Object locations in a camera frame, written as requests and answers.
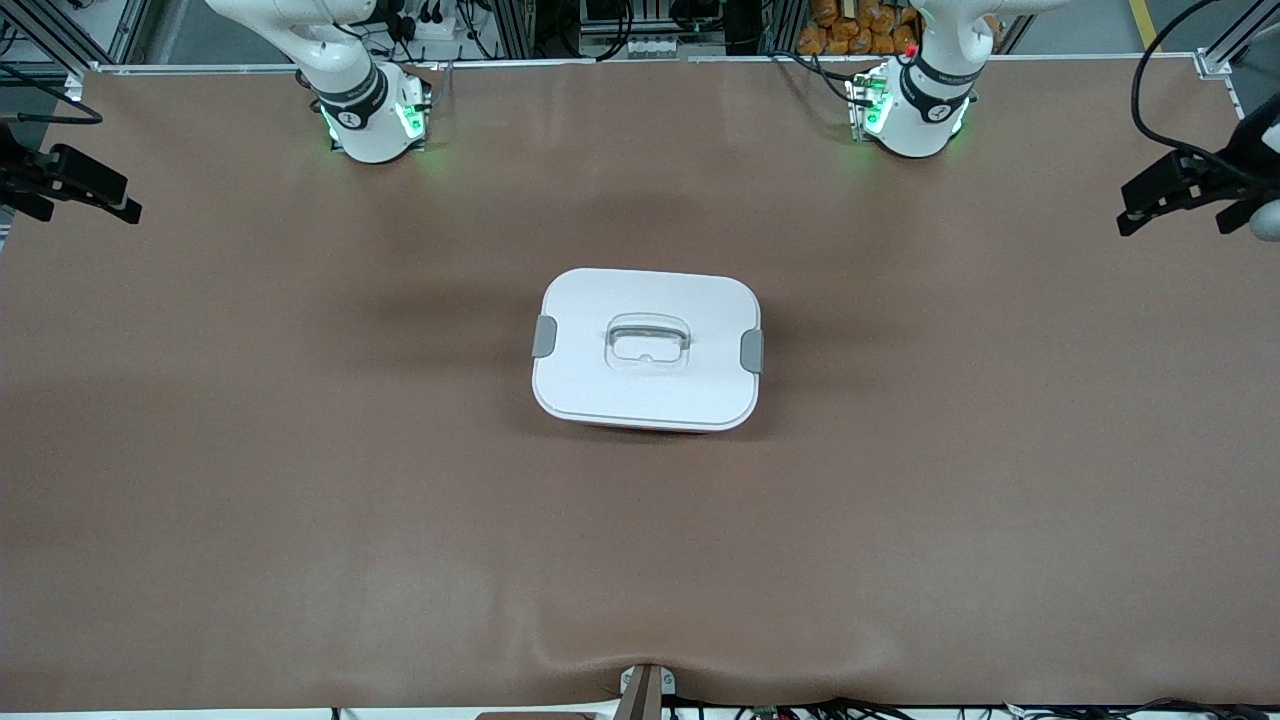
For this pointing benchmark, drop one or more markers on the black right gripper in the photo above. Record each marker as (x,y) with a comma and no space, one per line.
(22,175)

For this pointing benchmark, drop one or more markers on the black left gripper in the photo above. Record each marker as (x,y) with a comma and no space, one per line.
(1236,171)

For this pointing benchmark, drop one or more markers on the white box lid grey latches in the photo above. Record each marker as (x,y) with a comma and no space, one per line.
(650,385)

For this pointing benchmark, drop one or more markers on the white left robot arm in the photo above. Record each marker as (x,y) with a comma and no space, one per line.
(925,100)

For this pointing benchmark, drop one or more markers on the translucent pink storage box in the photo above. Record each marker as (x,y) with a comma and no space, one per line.
(660,429)

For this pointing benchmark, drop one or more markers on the orange packaged items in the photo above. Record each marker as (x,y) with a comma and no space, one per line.
(830,35)

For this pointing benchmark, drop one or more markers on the white power strip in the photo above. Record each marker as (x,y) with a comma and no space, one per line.
(435,28)

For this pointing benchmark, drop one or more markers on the brown table mat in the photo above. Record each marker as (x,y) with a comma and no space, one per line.
(300,600)

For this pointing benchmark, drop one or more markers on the small white connector strip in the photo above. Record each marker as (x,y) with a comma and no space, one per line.
(652,46)

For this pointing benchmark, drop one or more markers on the aluminium frame post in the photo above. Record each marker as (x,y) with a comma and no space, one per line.
(60,40)
(782,25)
(515,25)
(1245,30)

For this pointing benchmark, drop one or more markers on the metal table clamp bracket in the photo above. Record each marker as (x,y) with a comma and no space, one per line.
(645,695)

